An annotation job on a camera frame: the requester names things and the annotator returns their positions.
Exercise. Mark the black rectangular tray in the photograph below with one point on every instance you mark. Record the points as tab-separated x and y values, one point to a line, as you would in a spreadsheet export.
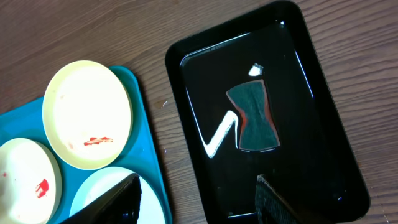
314	168

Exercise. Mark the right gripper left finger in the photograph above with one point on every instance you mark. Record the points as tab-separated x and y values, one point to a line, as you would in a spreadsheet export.
120	204

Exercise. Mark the green plate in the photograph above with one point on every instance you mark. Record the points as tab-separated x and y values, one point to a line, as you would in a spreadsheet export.
31	182
87	115

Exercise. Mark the teal plastic serving tray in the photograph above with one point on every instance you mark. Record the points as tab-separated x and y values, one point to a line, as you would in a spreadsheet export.
139	155

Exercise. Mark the light blue plate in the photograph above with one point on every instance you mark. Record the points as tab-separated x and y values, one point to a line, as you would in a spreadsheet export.
102	189

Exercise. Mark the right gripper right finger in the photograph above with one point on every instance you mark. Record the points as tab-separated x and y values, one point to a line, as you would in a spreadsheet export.
271	208

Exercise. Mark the green and red sponge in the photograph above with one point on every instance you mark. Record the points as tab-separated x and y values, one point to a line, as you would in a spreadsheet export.
258	131

